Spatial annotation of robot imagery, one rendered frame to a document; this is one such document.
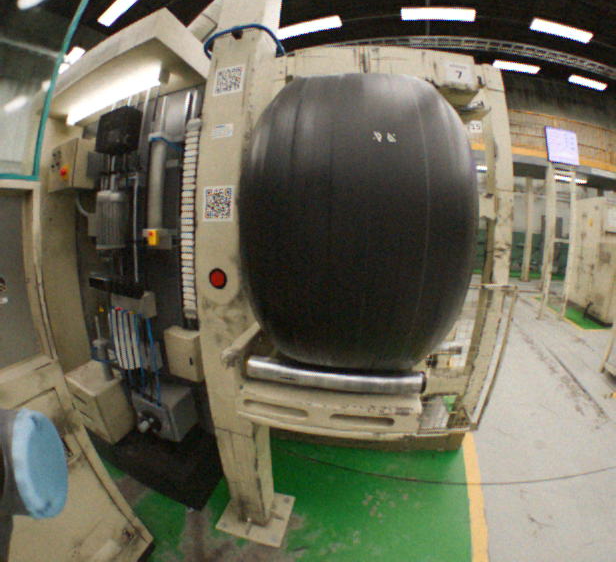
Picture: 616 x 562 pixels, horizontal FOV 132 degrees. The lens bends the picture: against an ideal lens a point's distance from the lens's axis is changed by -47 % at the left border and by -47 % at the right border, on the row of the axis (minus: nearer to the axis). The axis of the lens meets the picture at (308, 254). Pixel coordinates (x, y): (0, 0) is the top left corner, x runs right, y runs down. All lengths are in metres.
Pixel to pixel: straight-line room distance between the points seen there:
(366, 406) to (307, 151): 0.42
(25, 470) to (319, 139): 0.39
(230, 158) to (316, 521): 1.34
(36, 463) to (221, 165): 0.55
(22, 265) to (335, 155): 0.62
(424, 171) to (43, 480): 0.43
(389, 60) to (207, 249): 0.77
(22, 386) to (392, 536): 1.29
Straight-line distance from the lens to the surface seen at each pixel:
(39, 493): 0.25
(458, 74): 0.95
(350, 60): 0.91
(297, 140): 0.30
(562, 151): 4.62
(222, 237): 0.55
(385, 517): 1.36
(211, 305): 0.60
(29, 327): 0.68
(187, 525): 1.35
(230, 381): 0.51
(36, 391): 0.68
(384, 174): 0.27
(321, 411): 0.50
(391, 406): 0.51
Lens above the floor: 1.18
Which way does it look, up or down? 6 degrees down
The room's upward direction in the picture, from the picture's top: 2 degrees clockwise
